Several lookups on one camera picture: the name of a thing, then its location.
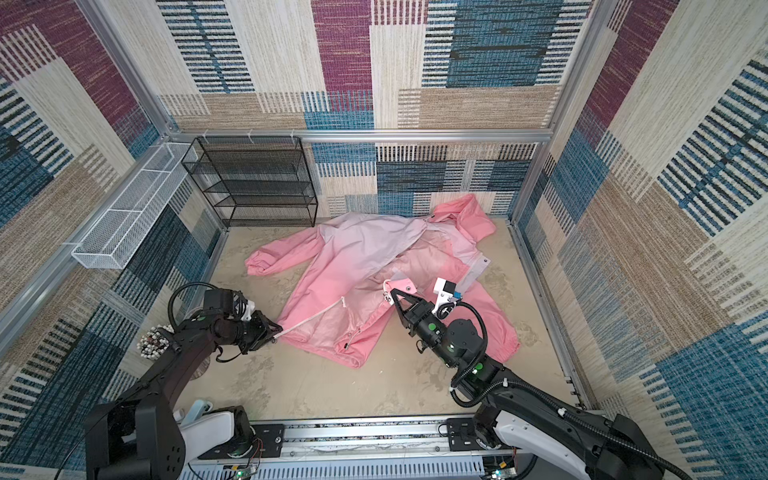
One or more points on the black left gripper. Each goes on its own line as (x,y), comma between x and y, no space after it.
(264,331)

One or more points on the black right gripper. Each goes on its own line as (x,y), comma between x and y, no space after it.
(414,314)

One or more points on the pink hooded zip jacket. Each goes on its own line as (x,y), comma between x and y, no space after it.
(338,309)

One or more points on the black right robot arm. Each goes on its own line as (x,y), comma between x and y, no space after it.
(528,402)

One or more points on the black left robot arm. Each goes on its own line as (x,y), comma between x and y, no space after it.
(156,384)

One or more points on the cup of white-tipped markers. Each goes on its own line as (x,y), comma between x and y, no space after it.
(155,342)

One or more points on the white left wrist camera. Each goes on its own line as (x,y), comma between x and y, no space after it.
(244,309)

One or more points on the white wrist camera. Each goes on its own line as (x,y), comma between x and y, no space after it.
(445,291)
(244,309)

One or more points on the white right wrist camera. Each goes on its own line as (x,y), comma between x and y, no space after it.
(445,291)

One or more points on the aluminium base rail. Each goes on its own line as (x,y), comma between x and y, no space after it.
(377,434)

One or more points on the black wire shelf rack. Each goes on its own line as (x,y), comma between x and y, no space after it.
(254,181)

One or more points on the white wire mesh basket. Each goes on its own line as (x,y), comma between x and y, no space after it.
(118,233)

